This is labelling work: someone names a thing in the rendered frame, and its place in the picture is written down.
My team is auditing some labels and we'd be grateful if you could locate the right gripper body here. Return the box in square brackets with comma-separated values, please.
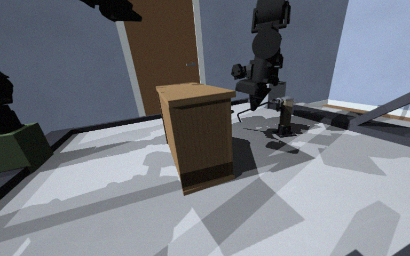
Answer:
[235, 56, 279, 95]

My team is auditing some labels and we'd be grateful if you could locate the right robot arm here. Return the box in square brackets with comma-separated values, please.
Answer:
[231, 0, 291, 80]

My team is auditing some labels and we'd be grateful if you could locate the brown wooden cabinet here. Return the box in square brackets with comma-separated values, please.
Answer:
[156, 82, 236, 196]

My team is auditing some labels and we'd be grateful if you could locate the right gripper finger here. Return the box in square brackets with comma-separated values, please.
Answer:
[249, 91, 267, 111]
[259, 88, 271, 105]

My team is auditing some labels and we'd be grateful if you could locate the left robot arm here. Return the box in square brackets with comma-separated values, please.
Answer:
[0, 72, 24, 135]

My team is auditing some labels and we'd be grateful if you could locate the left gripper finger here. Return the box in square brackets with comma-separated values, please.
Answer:
[111, 8, 142, 22]
[86, 0, 133, 10]

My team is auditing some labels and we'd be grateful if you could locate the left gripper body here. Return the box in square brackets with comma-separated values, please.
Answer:
[80, 0, 115, 22]

